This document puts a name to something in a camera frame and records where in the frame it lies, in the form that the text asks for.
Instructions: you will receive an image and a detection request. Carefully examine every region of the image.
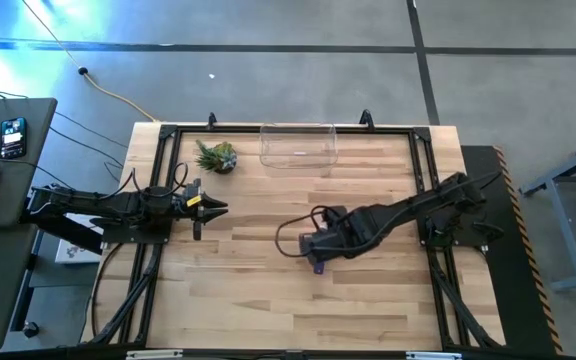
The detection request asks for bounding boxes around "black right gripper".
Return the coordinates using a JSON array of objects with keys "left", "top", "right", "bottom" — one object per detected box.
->
[{"left": 297, "top": 213, "right": 370, "bottom": 266}]

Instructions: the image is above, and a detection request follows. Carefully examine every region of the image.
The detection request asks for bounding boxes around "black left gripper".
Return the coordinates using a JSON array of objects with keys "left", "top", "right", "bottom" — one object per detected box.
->
[{"left": 182, "top": 177, "right": 230, "bottom": 242}]

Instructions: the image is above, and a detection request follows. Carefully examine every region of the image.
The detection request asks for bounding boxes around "clear plastic basket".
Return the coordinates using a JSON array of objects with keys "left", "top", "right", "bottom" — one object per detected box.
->
[{"left": 259, "top": 122, "right": 339, "bottom": 178}]

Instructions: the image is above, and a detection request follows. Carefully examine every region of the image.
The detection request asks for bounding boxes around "potted succulent plant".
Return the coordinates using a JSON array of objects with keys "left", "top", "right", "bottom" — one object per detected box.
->
[{"left": 194, "top": 138, "right": 239, "bottom": 175}]

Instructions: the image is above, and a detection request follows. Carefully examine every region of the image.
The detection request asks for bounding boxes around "white box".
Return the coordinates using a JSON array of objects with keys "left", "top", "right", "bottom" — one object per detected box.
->
[{"left": 55, "top": 212, "right": 114, "bottom": 265}]

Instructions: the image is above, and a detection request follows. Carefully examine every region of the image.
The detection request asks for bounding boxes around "black desk beam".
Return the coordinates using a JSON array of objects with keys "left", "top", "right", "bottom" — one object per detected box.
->
[{"left": 19, "top": 214, "right": 105, "bottom": 255}]

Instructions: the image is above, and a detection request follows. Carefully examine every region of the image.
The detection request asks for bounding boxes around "silver aluminium bar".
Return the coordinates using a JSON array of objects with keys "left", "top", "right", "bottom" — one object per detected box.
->
[
  {"left": 126, "top": 349, "right": 184, "bottom": 360},
  {"left": 405, "top": 351, "right": 463, "bottom": 360}
]

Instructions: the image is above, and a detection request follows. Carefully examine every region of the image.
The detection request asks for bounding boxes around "black hazard striped mat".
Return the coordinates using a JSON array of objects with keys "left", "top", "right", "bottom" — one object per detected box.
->
[{"left": 460, "top": 144, "right": 564, "bottom": 356}]

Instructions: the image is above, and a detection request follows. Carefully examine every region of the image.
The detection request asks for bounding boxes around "grey desk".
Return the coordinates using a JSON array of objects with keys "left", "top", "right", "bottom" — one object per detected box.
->
[{"left": 0, "top": 97, "right": 59, "bottom": 354}]

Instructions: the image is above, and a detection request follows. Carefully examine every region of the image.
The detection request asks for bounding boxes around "black smartphone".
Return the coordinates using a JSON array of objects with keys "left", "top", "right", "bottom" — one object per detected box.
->
[{"left": 0, "top": 116, "right": 28, "bottom": 160}]

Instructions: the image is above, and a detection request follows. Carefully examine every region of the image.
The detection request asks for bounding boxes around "grey metal stand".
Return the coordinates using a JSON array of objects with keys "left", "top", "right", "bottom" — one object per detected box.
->
[{"left": 520, "top": 130, "right": 576, "bottom": 294}]

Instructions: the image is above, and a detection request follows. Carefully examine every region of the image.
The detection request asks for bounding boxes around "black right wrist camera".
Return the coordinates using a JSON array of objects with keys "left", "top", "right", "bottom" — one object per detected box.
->
[{"left": 321, "top": 204, "right": 349, "bottom": 226}]

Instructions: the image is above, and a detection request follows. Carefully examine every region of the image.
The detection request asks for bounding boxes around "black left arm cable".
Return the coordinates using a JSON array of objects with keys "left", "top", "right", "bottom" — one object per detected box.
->
[{"left": 100, "top": 162, "right": 190, "bottom": 199}]

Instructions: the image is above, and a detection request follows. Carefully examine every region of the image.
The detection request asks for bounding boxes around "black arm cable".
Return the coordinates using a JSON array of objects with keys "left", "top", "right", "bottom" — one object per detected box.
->
[
  {"left": 100, "top": 162, "right": 190, "bottom": 199},
  {"left": 274, "top": 204, "right": 330, "bottom": 259}
]

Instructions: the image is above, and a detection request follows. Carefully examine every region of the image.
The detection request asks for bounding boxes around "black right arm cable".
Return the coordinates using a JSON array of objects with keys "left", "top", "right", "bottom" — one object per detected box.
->
[{"left": 274, "top": 204, "right": 330, "bottom": 259}]

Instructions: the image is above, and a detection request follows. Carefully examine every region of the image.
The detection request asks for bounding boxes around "black table frame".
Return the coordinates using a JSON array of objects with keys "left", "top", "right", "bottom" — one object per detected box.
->
[{"left": 87, "top": 109, "right": 507, "bottom": 351}]

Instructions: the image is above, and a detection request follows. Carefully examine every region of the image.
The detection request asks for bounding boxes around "black floor cable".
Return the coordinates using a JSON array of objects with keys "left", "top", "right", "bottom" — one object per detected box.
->
[
  {"left": 50, "top": 110, "right": 130, "bottom": 150},
  {"left": 47, "top": 126, "right": 125, "bottom": 169}
]

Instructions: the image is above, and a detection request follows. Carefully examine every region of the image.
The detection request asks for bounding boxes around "yellow floor cable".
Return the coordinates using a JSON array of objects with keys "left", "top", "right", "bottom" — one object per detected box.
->
[{"left": 20, "top": 0, "right": 162, "bottom": 124}]

